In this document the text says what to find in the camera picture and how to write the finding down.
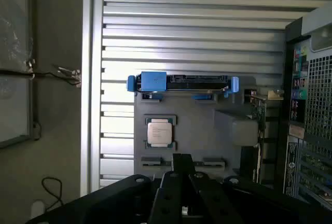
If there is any silver CPU chip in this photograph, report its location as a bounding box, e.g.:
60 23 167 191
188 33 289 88
145 117 177 149

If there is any gray parts rack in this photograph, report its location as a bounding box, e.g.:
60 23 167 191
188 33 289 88
133 75 260 184

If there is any green graphics card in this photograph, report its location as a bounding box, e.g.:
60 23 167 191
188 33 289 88
243 88 284 183

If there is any disk in blue caddy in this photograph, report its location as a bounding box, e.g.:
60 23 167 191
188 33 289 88
126 71 240 98

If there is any small white object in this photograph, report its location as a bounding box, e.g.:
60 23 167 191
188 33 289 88
31 200 47 220

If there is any black open PC case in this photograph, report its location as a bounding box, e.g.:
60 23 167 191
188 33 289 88
282 7 332 211

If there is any gray framed panel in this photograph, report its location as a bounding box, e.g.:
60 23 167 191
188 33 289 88
0 0 35 149

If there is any looped black cable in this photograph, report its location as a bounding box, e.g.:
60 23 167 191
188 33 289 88
40 176 65 209

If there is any aluminium table frame rail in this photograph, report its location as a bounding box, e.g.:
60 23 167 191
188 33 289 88
79 0 105 199

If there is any thin black wire with clips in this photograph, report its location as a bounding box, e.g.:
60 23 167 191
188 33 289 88
0 64 82 89

